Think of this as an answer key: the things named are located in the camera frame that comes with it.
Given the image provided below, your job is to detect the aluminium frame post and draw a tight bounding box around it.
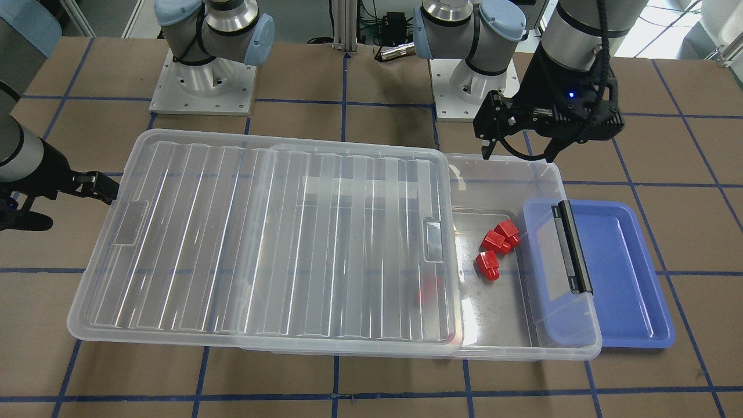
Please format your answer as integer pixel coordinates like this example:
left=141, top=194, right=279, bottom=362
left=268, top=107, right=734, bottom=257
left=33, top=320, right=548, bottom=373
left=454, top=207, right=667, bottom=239
left=330, top=0, right=360, bottom=55

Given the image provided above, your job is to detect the blue plastic tray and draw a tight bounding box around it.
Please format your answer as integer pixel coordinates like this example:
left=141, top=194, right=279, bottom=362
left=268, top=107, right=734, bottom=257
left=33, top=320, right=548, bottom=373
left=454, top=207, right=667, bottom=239
left=522, top=199, right=676, bottom=349

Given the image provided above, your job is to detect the red block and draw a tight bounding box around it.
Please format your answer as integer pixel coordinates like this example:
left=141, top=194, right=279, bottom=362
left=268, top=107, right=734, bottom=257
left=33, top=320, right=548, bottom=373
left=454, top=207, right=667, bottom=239
left=475, top=250, right=500, bottom=282
left=416, top=275, right=442, bottom=306
left=481, top=229, right=513, bottom=255
left=494, top=219, right=522, bottom=248

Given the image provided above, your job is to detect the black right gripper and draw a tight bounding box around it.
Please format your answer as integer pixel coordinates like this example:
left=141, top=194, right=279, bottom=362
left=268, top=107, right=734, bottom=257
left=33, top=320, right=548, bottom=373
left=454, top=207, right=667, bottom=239
left=1, top=136, right=120, bottom=231

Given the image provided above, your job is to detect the clear plastic box lid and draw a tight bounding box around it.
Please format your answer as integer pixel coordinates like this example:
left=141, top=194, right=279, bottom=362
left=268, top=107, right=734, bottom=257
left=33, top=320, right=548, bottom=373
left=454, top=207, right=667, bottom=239
left=67, top=129, right=463, bottom=358

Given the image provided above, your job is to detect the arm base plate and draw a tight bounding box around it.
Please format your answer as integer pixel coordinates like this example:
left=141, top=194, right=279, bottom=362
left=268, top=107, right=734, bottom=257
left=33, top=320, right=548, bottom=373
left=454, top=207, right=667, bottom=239
left=429, top=59, right=520, bottom=122
left=149, top=50, right=257, bottom=116

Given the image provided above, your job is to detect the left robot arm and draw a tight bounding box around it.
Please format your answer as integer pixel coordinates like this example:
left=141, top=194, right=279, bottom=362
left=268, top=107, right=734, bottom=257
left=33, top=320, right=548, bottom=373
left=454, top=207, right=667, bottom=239
left=412, top=1, right=647, bottom=163

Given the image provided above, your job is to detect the black box latch handle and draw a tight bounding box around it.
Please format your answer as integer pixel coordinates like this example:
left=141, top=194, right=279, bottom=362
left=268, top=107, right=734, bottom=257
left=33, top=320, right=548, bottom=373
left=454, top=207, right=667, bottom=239
left=551, top=200, right=594, bottom=294

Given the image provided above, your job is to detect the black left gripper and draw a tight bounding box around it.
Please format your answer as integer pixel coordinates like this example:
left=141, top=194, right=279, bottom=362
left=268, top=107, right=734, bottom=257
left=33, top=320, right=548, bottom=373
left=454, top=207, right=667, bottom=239
left=473, top=46, right=625, bottom=163

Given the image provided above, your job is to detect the clear plastic storage box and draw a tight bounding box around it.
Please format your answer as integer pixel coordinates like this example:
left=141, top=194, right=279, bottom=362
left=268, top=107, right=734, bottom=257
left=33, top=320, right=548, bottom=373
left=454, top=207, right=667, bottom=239
left=233, top=150, right=601, bottom=362

